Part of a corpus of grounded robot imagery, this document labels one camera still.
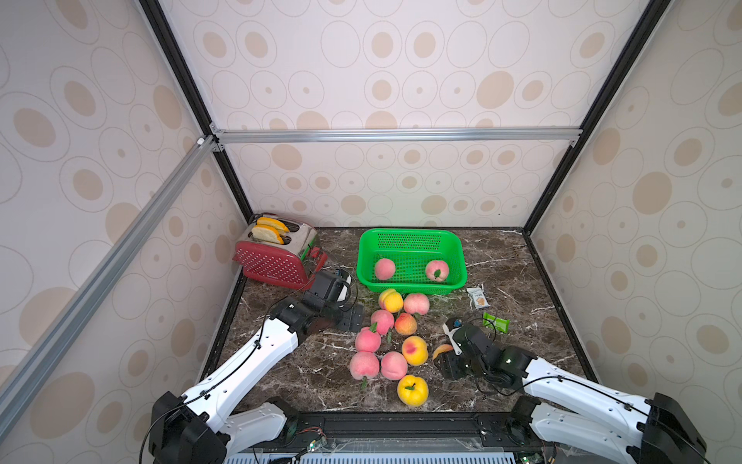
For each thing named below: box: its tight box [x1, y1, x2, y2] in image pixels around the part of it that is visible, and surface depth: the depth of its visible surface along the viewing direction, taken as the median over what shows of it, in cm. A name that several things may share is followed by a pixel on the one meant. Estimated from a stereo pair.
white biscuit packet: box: [466, 287, 491, 310], surface depth 99 cm
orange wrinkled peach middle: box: [395, 312, 418, 336], surface depth 90 cm
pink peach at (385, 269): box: [374, 258, 397, 282], surface depth 102 cm
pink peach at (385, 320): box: [371, 309, 396, 336], surface depth 89 cm
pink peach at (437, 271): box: [425, 260, 450, 283], surface depth 102 cm
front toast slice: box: [251, 225, 285, 245], surface depth 94 cm
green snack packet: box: [483, 312, 512, 334], surface depth 94 cm
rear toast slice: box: [256, 216, 290, 233], surface depth 95 cm
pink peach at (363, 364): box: [349, 350, 380, 380], surface depth 81 cm
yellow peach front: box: [397, 375, 429, 407], surface depth 76 cm
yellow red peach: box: [401, 335, 429, 367], surface depth 83 cm
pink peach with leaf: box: [354, 321, 382, 353], surface depth 86 cm
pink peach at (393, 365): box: [380, 350, 408, 380], surface depth 81 cm
